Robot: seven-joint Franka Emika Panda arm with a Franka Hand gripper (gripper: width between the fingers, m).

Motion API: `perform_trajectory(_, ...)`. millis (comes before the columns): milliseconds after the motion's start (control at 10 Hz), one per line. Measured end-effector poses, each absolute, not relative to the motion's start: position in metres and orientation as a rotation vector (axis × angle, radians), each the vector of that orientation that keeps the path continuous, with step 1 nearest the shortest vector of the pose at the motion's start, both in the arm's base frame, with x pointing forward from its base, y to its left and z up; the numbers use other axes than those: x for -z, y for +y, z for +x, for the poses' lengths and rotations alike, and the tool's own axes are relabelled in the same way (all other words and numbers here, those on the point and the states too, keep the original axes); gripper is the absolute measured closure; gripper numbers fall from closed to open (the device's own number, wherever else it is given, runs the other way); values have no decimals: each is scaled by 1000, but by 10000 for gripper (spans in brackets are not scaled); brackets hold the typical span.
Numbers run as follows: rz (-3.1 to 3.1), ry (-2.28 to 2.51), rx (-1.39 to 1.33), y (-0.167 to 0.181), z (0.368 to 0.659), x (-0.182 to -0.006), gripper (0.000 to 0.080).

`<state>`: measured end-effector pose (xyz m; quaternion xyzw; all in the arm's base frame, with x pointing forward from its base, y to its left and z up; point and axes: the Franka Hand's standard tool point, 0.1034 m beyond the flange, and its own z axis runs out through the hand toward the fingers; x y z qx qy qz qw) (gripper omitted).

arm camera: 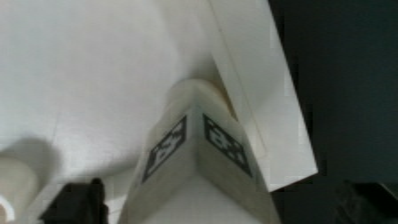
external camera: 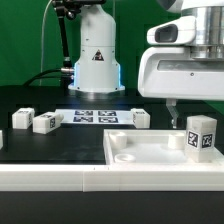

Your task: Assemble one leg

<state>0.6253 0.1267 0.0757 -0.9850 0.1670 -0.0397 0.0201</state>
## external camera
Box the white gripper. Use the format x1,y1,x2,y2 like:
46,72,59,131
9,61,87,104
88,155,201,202
138,47,224,128

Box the white square tabletop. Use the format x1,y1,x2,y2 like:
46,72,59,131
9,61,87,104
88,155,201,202
102,128,224,166

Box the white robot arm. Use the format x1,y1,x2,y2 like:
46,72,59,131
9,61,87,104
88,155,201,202
69,0,224,120

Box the sheet with AprilTags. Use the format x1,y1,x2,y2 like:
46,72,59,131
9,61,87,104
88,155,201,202
55,109,133,125

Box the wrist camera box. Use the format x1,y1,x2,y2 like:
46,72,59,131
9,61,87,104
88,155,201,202
147,16,196,45

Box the white L-shaped obstacle wall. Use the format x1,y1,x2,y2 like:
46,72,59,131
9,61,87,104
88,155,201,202
0,132,224,193

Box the black cables at base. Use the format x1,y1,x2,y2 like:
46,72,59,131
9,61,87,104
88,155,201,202
23,68,74,87

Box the black camera stand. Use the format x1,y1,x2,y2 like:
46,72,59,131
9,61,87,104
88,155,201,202
50,0,101,88

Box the grey cable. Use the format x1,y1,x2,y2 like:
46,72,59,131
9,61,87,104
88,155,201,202
38,0,54,86

